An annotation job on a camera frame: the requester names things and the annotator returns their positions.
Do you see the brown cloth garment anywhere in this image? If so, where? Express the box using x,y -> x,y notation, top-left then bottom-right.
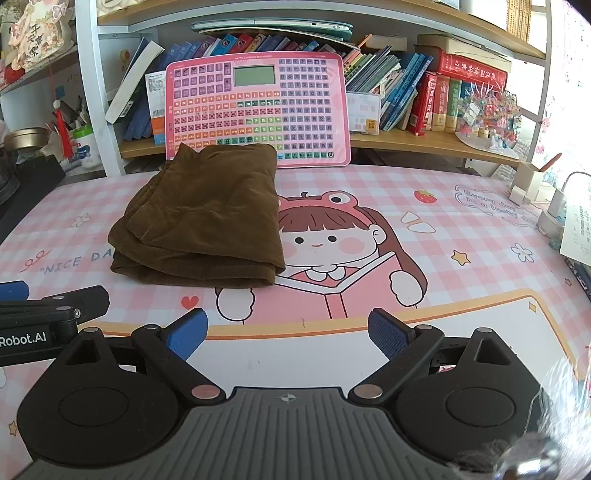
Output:
108,144 -> 286,288

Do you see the pink checked table mat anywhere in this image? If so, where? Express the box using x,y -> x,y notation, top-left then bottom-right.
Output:
1,166 -> 590,391

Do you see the brass bowl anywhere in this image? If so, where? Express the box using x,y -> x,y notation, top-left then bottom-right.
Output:
4,127 -> 50,151

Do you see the white green-lid jar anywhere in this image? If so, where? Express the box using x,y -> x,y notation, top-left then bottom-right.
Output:
72,124 -> 101,169

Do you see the white charger plug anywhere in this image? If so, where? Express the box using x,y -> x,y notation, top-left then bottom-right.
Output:
537,171 -> 590,240

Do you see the colourful candy bouquet ornament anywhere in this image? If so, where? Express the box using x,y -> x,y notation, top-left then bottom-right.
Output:
456,84 -> 522,148

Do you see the orange white small box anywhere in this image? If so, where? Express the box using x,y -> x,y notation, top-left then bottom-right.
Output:
146,70 -> 166,145

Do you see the lucky cat figurine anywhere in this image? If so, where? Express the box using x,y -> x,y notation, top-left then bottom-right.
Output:
8,0 -> 74,72

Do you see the pink keyboard learning toy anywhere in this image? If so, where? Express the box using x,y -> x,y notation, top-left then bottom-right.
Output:
165,51 -> 352,168

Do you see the white leaning book lower shelf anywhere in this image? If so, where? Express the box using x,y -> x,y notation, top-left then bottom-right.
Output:
105,38 -> 164,124

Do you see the red thick dictionary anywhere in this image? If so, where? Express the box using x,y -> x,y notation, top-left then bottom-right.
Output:
435,51 -> 508,91

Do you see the white wooden bookshelf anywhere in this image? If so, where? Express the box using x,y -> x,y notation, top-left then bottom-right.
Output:
75,1 -> 551,175

